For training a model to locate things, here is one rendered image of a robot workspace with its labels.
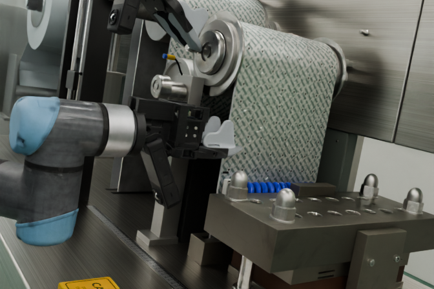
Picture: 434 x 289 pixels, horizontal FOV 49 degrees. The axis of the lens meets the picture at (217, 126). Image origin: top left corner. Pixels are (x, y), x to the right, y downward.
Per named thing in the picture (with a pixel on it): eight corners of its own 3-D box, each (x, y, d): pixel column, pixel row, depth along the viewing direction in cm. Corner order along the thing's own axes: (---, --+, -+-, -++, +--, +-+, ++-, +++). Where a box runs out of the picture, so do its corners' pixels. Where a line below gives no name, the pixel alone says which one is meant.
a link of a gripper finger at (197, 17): (227, 32, 80) (195, -12, 76) (204, 56, 79) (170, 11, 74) (217, 33, 83) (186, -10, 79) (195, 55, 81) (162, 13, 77)
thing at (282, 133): (216, 191, 80) (234, 82, 78) (312, 189, 94) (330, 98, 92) (217, 191, 80) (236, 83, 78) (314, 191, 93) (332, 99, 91)
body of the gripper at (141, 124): (215, 108, 72) (143, 100, 65) (206, 164, 73) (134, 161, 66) (188, 101, 78) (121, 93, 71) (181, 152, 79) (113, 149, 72)
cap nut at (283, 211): (263, 215, 67) (269, 184, 66) (282, 214, 69) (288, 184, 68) (281, 224, 64) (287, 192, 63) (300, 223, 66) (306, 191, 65)
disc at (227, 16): (187, 90, 89) (199, 11, 87) (189, 91, 89) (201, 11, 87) (234, 101, 77) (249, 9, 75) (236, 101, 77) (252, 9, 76)
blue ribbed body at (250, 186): (221, 199, 80) (225, 179, 80) (309, 197, 93) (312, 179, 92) (233, 205, 77) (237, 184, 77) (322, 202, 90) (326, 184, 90)
